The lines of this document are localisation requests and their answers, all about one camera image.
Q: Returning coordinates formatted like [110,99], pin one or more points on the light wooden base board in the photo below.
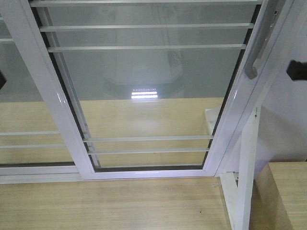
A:
[142,167]

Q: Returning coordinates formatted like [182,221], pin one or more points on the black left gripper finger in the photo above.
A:
[2,80]

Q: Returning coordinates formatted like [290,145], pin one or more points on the white framed sliding glass door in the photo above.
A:
[138,50]

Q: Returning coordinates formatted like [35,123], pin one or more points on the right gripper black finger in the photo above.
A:
[297,71]

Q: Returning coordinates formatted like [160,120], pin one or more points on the grey metal door handle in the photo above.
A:
[261,30]

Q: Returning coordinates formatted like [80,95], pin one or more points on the fixed white framed glass panel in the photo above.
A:
[32,149]

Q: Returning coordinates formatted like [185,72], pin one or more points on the white support brace bracket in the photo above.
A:
[237,187]

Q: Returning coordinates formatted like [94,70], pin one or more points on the white door jamb frame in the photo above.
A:
[247,95]

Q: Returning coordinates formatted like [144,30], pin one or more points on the light wooden box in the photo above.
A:
[279,200]

